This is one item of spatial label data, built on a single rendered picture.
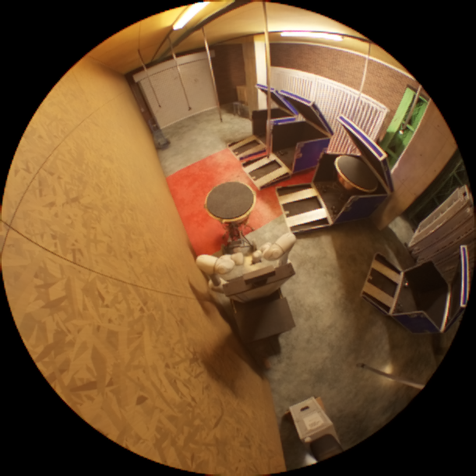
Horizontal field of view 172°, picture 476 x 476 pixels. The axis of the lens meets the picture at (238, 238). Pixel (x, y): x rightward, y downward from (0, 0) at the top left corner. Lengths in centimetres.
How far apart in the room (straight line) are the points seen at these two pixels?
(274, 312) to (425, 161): 310
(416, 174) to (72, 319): 357
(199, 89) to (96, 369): 823
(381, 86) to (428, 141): 271
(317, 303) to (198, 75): 857
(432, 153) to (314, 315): 318
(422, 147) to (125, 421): 351
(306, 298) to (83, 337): 258
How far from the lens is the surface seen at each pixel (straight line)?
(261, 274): 64
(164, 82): 777
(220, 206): 216
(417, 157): 315
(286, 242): 138
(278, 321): 169
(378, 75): 548
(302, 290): 262
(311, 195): 328
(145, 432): 56
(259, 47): 548
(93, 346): 51
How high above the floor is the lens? 250
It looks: 65 degrees down
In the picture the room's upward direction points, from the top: 14 degrees counter-clockwise
